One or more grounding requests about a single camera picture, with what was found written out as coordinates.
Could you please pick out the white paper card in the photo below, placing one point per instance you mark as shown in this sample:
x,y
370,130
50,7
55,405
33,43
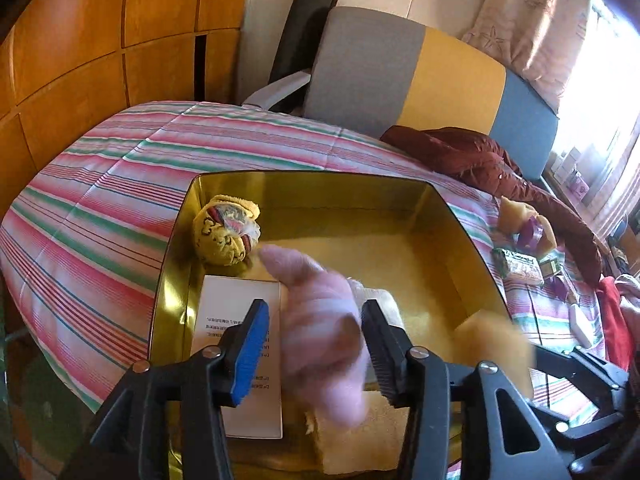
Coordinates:
x,y
225,300

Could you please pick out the pink patterned curtain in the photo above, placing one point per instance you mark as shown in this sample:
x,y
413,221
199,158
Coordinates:
x,y
525,20

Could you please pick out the pink patterned small box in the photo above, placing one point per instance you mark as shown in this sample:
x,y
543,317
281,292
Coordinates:
x,y
580,187

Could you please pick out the grey yellow blue chair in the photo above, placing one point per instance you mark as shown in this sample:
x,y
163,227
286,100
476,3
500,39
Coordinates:
x,y
370,60

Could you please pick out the pink sock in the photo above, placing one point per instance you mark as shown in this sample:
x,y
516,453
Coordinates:
x,y
320,320

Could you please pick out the wooden wardrobe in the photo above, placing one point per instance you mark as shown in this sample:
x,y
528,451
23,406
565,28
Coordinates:
x,y
75,35

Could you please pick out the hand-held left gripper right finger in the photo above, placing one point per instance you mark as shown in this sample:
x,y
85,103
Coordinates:
x,y
382,360

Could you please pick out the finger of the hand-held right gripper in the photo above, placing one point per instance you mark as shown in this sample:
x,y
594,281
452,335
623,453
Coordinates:
x,y
555,422
580,365

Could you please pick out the cracker packet with green ends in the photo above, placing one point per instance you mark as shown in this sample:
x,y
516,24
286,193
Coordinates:
x,y
520,265

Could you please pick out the yellow rolled sock ball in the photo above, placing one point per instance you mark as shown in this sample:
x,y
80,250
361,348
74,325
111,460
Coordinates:
x,y
220,240

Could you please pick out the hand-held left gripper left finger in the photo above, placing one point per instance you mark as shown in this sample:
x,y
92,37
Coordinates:
x,y
250,355

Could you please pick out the striped blanket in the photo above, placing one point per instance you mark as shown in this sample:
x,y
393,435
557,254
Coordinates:
x,y
100,200

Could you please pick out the gold tin box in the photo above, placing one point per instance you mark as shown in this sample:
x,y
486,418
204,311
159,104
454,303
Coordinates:
x,y
350,220

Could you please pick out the small green box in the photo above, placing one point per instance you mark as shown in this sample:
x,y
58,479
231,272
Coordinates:
x,y
550,266

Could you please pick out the maroon jacket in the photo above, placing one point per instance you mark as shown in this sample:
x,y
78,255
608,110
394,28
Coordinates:
x,y
450,155

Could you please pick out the white sock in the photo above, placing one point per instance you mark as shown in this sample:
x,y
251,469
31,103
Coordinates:
x,y
382,294

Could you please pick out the red cloth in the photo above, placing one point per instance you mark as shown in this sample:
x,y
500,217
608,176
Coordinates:
x,y
612,320

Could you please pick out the black rolled mat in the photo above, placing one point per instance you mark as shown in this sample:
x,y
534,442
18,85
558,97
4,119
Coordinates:
x,y
300,30

